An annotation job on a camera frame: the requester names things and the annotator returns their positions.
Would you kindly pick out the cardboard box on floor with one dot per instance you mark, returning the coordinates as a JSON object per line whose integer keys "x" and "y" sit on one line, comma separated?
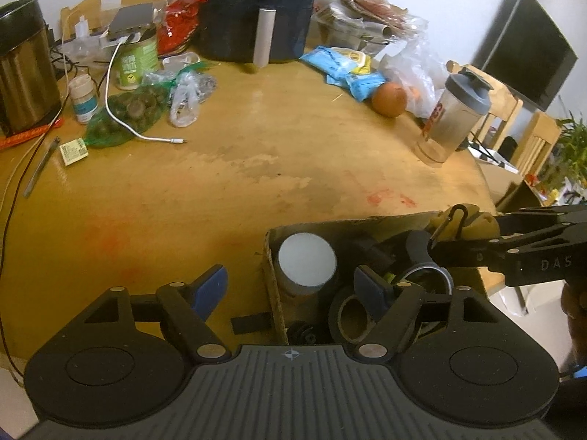
{"x": 504, "y": 178}

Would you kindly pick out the packaged flatbread stack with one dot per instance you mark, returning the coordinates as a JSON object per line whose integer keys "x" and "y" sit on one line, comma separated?
{"x": 371, "y": 2}

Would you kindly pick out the amber tape roll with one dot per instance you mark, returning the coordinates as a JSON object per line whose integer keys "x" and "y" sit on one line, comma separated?
{"x": 433, "y": 271}

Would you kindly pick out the dark blue air fryer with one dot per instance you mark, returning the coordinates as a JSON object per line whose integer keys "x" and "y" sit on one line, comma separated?
{"x": 238, "y": 13}

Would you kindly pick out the steel electric kettle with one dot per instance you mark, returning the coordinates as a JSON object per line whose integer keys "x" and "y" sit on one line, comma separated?
{"x": 25, "y": 82}

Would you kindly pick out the green potted plant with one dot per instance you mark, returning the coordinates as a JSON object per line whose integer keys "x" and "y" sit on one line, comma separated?
{"x": 573, "y": 156}

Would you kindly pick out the clear bag of seeds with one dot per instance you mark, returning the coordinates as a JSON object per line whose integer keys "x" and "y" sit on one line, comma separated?
{"x": 183, "y": 101}

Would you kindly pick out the green net bag of chestnuts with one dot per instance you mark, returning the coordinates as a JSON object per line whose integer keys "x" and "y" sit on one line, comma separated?
{"x": 124, "y": 114}

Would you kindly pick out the red snack bag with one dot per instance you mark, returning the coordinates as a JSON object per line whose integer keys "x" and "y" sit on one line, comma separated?
{"x": 181, "y": 20}

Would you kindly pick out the brown cardboard box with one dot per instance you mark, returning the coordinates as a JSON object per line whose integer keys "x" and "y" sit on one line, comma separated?
{"x": 321, "y": 229}

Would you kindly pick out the grey power bank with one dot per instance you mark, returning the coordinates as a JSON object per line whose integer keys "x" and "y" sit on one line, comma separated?
{"x": 133, "y": 20}

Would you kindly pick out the black tape roll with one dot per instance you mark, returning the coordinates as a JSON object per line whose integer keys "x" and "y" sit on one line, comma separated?
{"x": 337, "y": 316}

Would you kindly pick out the orange fruit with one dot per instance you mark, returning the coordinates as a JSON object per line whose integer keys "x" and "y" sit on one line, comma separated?
{"x": 389, "y": 100}

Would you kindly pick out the white plug adapter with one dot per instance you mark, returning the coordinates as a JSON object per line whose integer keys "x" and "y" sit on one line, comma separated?
{"x": 82, "y": 27}

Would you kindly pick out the green stick packet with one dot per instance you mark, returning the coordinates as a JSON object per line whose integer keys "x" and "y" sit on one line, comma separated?
{"x": 390, "y": 277}

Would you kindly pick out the small black case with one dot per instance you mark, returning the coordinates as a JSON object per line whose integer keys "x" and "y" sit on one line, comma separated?
{"x": 371, "y": 254}

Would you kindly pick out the grey metal pen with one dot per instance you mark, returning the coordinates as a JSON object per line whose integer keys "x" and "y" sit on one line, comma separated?
{"x": 41, "y": 167}

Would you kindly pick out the large clear plastic bag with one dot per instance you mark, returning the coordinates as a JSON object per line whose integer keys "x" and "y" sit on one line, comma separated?
{"x": 417, "y": 68}

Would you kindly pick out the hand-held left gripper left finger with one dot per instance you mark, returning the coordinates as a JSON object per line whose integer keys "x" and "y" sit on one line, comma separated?
{"x": 212, "y": 291}

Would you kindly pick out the blue snack packet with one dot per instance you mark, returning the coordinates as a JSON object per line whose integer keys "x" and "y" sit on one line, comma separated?
{"x": 325, "y": 62}
{"x": 362, "y": 85}

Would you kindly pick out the silver foil roll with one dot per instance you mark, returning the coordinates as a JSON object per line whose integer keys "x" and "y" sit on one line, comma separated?
{"x": 378, "y": 30}

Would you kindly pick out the person's right hand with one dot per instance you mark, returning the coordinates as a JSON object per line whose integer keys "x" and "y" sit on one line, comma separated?
{"x": 575, "y": 305}

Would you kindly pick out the clear shaker bottle grey lid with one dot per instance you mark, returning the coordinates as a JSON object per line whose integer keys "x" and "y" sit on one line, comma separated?
{"x": 447, "y": 123}

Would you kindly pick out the small green-labelled packet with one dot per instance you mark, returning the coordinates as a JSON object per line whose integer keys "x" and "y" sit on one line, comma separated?
{"x": 73, "y": 152}

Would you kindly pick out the yellow snack packet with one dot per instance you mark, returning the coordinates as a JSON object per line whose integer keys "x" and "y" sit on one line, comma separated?
{"x": 355, "y": 59}

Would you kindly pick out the black flat screen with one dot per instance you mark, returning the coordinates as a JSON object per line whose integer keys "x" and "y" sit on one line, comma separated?
{"x": 527, "y": 50}

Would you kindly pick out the black velcro strip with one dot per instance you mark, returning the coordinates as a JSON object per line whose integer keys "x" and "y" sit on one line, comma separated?
{"x": 251, "y": 324}

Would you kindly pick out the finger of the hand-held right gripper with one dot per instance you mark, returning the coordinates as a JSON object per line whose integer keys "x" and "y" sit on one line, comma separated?
{"x": 463, "y": 252}
{"x": 536, "y": 217}

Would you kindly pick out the black puck with grey face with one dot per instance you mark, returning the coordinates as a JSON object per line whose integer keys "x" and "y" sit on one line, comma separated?
{"x": 419, "y": 247}

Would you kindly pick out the green paper tub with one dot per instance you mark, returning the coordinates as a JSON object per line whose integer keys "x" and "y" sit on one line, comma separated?
{"x": 135, "y": 66}

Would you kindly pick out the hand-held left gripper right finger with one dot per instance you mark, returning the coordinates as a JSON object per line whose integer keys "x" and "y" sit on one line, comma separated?
{"x": 372, "y": 292}

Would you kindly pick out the white pill bottle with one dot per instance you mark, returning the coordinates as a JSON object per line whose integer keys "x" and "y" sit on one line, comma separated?
{"x": 83, "y": 101}

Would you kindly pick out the white-topped round tin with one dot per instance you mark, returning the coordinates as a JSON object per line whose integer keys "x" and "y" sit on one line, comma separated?
{"x": 306, "y": 261}

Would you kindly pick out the black round knob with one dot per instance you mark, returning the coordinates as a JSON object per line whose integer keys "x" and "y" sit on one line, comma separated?
{"x": 302, "y": 332}

